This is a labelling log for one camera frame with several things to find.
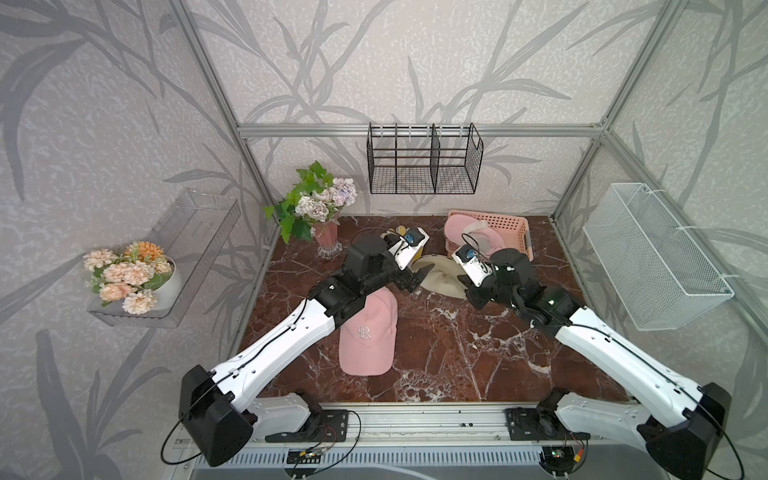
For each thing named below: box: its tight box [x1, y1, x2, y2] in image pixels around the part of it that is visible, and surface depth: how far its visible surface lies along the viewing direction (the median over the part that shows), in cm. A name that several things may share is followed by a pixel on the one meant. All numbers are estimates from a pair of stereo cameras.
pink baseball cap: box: [339, 286, 399, 377], surface depth 86 cm
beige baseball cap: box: [411, 255, 468, 300], surface depth 87 cm
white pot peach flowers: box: [83, 242, 181, 316], surface depth 52 cm
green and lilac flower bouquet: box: [263, 160, 358, 245], surface depth 86 cm
